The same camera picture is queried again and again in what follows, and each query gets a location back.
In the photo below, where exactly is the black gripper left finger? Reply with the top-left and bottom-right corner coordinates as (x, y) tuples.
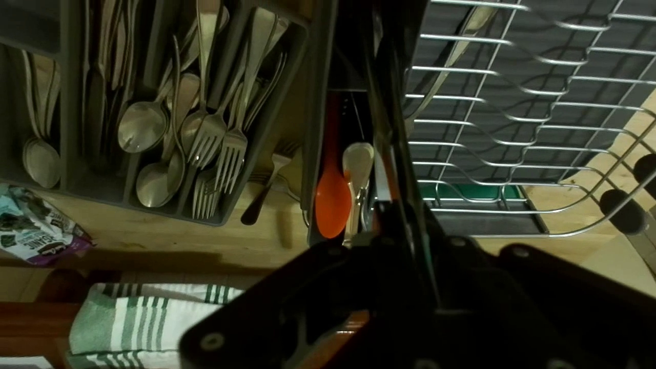
(177, 204), (440, 369)

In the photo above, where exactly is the silver metal spoon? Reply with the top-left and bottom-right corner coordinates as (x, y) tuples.
(114, 33), (184, 155)
(132, 69), (189, 212)
(19, 47), (64, 193)

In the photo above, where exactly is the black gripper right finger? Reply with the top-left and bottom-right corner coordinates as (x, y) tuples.
(380, 233), (656, 369)

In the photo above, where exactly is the grey dish drying rack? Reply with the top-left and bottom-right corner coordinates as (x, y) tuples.
(299, 0), (656, 241)

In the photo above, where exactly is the orange plastic spoon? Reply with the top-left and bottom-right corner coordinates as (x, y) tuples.
(312, 90), (355, 241)

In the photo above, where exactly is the green striped white towel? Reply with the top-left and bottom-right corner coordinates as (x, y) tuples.
(67, 281), (245, 369)

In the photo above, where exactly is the grey cutlery tray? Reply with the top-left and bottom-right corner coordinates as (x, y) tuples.
(0, 0), (340, 227)

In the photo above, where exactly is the small printed package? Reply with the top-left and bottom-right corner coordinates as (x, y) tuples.
(0, 182), (94, 267)

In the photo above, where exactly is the silver wide-bladed utensil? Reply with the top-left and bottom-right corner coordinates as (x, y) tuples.
(340, 139), (376, 249)

